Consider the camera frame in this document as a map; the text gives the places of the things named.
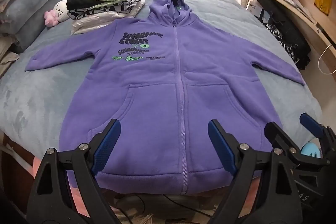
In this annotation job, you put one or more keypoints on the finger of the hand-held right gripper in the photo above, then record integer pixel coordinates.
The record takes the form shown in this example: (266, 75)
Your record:
(311, 125)
(278, 134)

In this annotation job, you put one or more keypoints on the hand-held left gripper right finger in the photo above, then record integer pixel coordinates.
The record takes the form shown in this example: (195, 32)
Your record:
(220, 145)

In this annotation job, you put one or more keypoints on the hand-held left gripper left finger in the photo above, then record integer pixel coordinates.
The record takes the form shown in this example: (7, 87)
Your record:
(107, 145)

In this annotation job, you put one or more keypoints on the purple zip hoodie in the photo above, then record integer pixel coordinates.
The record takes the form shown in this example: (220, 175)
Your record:
(157, 82)

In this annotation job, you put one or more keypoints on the light blue object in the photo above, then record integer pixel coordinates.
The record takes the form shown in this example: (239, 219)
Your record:
(309, 149)

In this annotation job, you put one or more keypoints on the pink bed sheet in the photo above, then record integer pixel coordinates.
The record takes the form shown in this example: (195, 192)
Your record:
(39, 161)

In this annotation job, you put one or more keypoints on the blue-grey bed blanket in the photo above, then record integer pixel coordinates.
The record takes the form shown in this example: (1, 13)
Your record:
(52, 95)

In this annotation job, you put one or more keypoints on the black bag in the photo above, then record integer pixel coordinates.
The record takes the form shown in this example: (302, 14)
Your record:
(299, 40)

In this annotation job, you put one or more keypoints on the black white patterned cloth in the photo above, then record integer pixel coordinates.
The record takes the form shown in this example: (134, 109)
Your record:
(278, 37)

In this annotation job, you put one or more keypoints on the black long device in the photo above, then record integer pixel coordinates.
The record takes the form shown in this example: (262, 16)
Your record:
(326, 32)

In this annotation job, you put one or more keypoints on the silver satin garment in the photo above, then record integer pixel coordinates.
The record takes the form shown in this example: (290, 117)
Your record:
(89, 23)

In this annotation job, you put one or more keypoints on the white cardboard box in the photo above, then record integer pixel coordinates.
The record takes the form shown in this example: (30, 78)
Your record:
(254, 6)

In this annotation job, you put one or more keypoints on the beige cloth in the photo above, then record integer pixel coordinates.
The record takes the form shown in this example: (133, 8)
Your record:
(8, 56)

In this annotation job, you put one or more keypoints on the white pink cat plush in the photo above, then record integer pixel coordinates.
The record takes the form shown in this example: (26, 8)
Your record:
(59, 10)

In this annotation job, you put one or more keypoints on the grey pillows stack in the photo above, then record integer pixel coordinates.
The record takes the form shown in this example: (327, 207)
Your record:
(34, 3)

